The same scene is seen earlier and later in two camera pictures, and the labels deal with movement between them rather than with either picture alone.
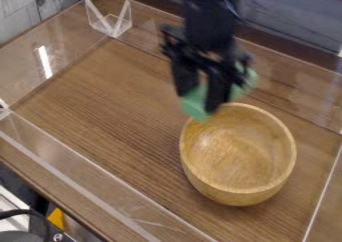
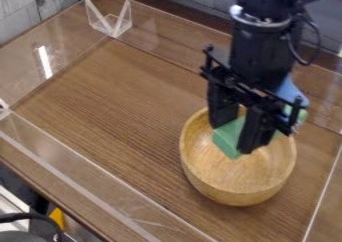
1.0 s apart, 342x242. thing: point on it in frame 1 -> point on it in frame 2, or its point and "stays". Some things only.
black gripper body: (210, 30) -> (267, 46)
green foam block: (194, 100) -> (227, 134)
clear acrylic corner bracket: (110, 24) stays
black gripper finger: (186, 74) -> (223, 105)
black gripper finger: (221, 81) -> (258, 130)
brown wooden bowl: (238, 154) stays
